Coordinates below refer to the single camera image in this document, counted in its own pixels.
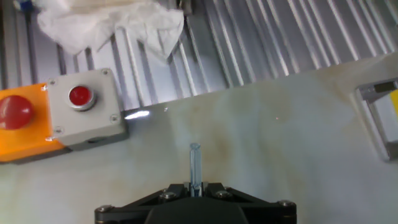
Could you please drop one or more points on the crumpled white tissue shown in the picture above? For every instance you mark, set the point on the crumpled white tissue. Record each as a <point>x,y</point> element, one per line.
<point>109,21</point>

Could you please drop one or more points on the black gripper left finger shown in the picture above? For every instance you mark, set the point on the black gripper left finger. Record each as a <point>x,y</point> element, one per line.
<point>113,216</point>

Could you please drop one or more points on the orange box red mushroom button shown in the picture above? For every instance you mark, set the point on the orange box red mushroom button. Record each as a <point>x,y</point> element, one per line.
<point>28,140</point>

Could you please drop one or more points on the metal camera bracket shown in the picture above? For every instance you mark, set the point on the metal camera bracket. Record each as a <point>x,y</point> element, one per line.
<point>185,6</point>

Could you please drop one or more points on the grey box red push button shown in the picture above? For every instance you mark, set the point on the grey box red push button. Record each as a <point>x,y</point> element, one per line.
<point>87,121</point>

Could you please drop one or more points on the blue numbered ball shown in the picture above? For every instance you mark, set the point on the blue numbered ball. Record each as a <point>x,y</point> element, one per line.
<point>23,4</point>

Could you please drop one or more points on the silver digital scale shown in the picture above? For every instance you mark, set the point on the silver digital scale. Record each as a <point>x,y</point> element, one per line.
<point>373,93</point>

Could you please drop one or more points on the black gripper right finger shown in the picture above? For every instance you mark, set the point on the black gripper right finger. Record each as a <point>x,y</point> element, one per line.
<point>276,214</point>

